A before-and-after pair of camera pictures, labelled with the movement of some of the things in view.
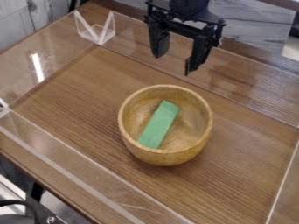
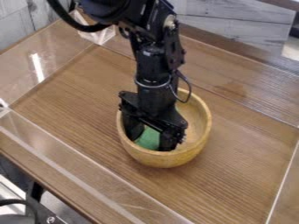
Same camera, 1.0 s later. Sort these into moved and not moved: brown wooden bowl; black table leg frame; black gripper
Moved: black gripper
Not moved: black table leg frame; brown wooden bowl
